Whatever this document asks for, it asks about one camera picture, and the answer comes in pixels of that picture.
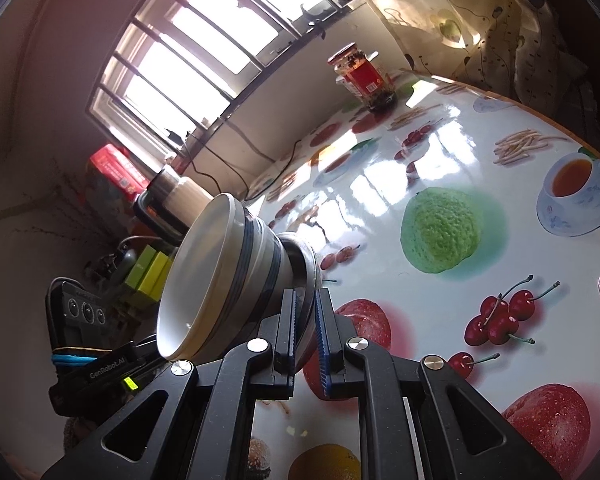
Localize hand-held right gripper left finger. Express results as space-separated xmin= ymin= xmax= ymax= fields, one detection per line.
xmin=42 ymin=287 xmax=298 ymax=480

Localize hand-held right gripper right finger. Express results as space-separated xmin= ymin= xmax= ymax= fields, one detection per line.
xmin=314 ymin=287 xmax=563 ymax=480

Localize small white banded bowl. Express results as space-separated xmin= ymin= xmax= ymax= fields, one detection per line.
xmin=215 ymin=220 xmax=293 ymax=351

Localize stainless steel bowl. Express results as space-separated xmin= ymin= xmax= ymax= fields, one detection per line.
xmin=279 ymin=231 xmax=325 ymax=363

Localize large white banded bowl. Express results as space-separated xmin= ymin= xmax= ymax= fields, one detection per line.
xmin=155 ymin=192 xmax=261 ymax=362

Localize lime green box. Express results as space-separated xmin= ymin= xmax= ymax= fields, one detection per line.
xmin=139 ymin=252 xmax=174 ymax=307

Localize dried branches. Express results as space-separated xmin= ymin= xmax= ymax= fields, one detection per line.
xmin=0 ymin=157 xmax=108 ymax=246

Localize white electric kettle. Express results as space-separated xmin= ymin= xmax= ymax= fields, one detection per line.
xmin=132 ymin=167 xmax=214 ymax=247

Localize red package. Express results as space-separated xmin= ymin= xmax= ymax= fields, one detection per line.
xmin=88 ymin=143 xmax=152 ymax=202

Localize glass jar with red label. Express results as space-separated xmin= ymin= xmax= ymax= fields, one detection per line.
xmin=328 ymin=43 xmax=397 ymax=113

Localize window with metal bars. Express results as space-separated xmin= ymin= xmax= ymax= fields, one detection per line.
xmin=84 ymin=0 xmax=367 ymax=162

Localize black window latch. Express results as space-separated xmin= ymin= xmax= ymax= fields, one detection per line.
xmin=299 ymin=3 xmax=327 ymax=39

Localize cream heart printed curtain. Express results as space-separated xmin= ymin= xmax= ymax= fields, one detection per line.
xmin=330 ymin=0 xmax=600 ymax=128

